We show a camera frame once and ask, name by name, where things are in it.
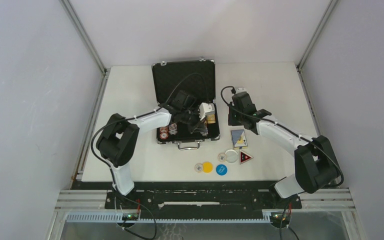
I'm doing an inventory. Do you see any black aluminium poker case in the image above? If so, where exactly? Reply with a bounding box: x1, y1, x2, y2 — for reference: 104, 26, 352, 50
151, 59, 221, 151

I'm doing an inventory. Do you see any left aluminium frame post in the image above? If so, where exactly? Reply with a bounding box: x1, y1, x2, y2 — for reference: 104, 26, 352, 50
44, 0, 110, 240

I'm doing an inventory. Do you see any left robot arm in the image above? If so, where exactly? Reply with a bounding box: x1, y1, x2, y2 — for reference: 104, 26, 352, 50
90, 90, 216, 209

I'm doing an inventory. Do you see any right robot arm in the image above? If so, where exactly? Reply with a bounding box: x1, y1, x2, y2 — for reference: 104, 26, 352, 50
227, 89, 344, 208

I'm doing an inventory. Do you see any circuit board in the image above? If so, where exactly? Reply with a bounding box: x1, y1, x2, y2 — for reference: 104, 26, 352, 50
270, 212, 291, 223
121, 213, 139, 221

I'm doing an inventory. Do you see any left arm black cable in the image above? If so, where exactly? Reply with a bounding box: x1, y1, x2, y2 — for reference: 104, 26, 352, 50
90, 72, 209, 186

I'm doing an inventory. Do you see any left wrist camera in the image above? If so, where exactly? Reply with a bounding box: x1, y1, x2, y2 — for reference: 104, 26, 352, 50
198, 102, 216, 121

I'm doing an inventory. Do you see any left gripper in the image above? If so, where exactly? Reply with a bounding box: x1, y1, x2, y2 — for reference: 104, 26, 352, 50
180, 107, 207, 134

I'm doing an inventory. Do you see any red triangular card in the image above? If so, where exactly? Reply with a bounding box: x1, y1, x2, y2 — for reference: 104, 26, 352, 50
239, 150, 254, 164

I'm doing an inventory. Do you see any blue round button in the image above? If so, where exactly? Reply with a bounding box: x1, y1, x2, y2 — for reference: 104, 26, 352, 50
215, 164, 228, 176

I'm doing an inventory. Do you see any playing card deck box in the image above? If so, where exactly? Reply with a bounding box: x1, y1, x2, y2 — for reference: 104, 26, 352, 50
230, 129, 248, 150

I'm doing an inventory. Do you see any right circuit board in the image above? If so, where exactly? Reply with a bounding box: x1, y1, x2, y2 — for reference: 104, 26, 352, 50
270, 212, 291, 223

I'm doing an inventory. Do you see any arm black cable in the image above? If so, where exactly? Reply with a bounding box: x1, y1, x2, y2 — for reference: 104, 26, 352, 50
220, 86, 345, 188
90, 72, 209, 186

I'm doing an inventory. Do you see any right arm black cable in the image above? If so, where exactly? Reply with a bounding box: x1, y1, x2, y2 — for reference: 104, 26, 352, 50
220, 86, 345, 188

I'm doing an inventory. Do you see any shrink-wrapped blue chip stack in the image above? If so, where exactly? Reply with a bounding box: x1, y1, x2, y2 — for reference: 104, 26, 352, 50
159, 126, 169, 135

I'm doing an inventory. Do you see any yellow round button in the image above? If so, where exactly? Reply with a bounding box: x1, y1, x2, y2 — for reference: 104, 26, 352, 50
202, 161, 214, 173

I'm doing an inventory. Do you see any white dealer button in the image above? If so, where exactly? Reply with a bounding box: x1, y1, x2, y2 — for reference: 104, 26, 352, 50
224, 149, 239, 163

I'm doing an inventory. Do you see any aluminium frame post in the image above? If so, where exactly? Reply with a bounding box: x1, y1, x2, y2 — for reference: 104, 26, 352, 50
296, 0, 367, 240
44, 0, 110, 240

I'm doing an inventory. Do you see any yellow chip stack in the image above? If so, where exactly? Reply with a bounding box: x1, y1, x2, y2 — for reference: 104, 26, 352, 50
206, 114, 217, 124

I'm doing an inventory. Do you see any right aluminium frame post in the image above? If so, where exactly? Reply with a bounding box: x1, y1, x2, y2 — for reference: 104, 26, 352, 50
296, 0, 367, 240

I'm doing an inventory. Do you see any red five poker chip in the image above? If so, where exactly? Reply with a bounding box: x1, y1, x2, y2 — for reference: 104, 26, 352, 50
159, 132, 170, 140

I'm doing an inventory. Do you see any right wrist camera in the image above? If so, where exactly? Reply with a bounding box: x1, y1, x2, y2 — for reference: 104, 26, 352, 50
235, 87, 247, 94

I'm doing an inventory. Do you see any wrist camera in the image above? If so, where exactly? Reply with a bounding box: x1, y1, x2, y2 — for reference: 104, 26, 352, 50
198, 102, 216, 121
235, 87, 247, 94

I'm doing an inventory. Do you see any grey cable duct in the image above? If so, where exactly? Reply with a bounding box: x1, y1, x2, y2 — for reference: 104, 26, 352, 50
65, 211, 272, 224

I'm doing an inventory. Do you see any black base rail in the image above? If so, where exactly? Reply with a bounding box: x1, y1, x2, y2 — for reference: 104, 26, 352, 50
104, 180, 302, 219

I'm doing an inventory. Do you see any left circuit board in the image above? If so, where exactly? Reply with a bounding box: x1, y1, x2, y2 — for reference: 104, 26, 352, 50
121, 213, 139, 221

